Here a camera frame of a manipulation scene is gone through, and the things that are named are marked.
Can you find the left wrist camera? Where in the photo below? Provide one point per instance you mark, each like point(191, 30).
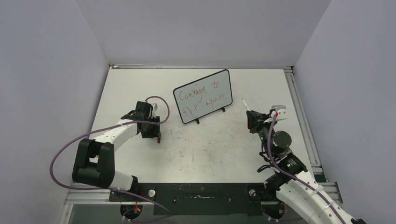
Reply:
point(155, 107)

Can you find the black framed whiteboard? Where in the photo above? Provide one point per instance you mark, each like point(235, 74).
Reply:
point(204, 96)

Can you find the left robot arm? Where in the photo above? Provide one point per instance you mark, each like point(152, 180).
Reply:
point(95, 159)

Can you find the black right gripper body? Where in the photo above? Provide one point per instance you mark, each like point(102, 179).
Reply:
point(259, 124)

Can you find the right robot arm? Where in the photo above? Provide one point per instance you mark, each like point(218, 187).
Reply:
point(292, 183)

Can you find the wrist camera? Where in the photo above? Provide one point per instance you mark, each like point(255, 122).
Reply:
point(279, 112)
point(155, 107)

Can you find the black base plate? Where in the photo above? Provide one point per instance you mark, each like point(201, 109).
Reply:
point(214, 198)

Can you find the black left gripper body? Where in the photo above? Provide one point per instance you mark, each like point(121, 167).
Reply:
point(151, 130)

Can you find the aluminium frame rail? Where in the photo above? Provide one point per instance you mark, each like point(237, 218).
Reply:
point(202, 142)

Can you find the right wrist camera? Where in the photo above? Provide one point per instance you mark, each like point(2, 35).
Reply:
point(279, 112)

